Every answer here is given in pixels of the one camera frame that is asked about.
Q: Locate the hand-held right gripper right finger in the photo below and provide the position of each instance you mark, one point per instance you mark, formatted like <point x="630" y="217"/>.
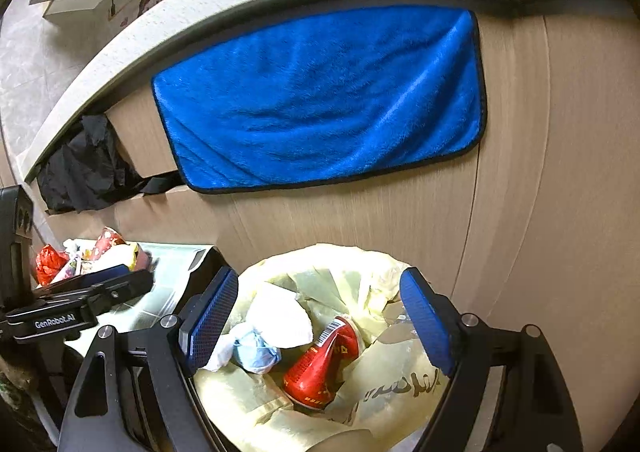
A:
<point x="425" y="322"/>

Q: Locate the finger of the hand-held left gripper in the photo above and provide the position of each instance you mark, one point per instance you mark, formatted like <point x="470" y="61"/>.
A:
<point x="125" y="289"/>
<point x="85" y="279"/>

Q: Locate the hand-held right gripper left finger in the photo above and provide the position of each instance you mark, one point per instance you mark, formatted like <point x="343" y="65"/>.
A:
<point x="212" y="319"/>

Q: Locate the yellow wrapper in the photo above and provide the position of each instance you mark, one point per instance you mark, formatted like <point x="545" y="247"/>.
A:
<point x="134" y="254"/>

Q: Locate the red foil wrapper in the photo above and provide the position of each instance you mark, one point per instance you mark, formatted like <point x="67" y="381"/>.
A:
<point x="49" y="264"/>

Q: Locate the red patterned paper cup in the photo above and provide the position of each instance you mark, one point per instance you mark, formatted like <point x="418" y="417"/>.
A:
<point x="109" y="238"/>

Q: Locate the bin with yellow bag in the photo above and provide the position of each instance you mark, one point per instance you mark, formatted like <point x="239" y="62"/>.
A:
<point x="260" y="412"/>

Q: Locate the white colourful wrapper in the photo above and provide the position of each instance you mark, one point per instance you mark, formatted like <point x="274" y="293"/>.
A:
<point x="77" y="259"/>

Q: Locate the blue crumpled wrapper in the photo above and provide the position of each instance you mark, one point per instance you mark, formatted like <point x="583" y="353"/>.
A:
<point x="257" y="349"/>

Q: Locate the green grid mat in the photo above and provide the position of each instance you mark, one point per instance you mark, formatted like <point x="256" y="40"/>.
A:
<point x="175" y="267"/>

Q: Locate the translucent printed plastic bag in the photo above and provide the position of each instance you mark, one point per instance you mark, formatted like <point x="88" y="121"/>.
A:
<point x="395" y="382"/>

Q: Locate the white crumpled tissue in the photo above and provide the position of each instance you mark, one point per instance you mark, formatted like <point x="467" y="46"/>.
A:
<point x="280" y="314"/>

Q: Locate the black cloth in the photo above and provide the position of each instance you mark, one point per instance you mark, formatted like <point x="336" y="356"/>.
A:
<point x="80" y="171"/>

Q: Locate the red cup with barcode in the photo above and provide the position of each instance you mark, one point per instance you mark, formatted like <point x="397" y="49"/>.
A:
<point x="315" y="372"/>

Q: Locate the blue fleece towel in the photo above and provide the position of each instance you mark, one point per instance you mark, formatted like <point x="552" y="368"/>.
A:
<point x="320" y="96"/>

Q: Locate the white box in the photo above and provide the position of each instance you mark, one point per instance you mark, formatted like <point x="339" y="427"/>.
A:
<point x="75" y="7"/>

